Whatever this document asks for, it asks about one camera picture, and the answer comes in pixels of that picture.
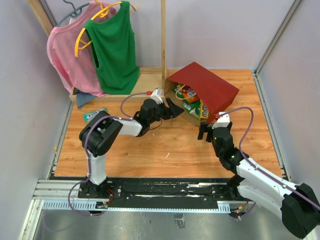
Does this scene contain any red paper bag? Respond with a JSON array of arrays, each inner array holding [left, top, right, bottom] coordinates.
[[164, 62, 239, 124]]

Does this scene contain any aluminium rail frame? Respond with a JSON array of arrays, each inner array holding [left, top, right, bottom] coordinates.
[[18, 0, 320, 240]]

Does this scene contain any teal Fox's candy bag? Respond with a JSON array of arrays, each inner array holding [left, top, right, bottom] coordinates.
[[83, 107, 107, 123]]

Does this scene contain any yellow hanger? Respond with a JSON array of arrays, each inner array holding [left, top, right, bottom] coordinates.
[[74, 0, 138, 58]]

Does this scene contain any teal hanger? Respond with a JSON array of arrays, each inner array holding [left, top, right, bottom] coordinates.
[[56, 0, 90, 27]]

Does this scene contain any pink shirt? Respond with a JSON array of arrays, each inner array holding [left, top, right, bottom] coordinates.
[[46, 1, 109, 97]]

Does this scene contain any yellow M&M's bag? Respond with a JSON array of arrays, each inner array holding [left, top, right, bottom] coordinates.
[[199, 99, 210, 120]]

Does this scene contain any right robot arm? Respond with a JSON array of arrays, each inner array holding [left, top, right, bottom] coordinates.
[[197, 122, 320, 239]]

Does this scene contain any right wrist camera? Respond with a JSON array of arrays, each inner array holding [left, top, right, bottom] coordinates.
[[212, 112, 231, 129]]

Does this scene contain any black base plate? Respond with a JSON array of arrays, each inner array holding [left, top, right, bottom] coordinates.
[[78, 177, 246, 211]]

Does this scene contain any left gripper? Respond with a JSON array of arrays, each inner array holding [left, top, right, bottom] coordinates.
[[148, 97, 185, 125]]

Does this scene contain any green Fox's spring tea bag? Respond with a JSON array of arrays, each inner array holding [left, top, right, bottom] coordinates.
[[173, 84, 186, 95]]

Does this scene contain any wooden clothes rack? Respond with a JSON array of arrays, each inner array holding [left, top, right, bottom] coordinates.
[[28, 0, 169, 102]]

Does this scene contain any green tank top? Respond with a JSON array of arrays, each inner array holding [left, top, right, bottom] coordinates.
[[84, 1, 140, 95]]

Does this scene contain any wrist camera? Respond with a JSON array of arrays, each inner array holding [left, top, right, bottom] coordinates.
[[212, 112, 231, 129], [146, 87, 163, 105]]

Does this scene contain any green candy bag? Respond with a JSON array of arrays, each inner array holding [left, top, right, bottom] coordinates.
[[182, 100, 201, 119]]

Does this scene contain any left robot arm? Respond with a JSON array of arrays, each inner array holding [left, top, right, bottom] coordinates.
[[79, 98, 185, 198]]

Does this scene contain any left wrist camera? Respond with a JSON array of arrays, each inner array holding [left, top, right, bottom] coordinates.
[[146, 87, 163, 105]]

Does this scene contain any orange Fox's fruits candy bag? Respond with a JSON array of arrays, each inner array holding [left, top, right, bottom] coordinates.
[[177, 86, 200, 103]]

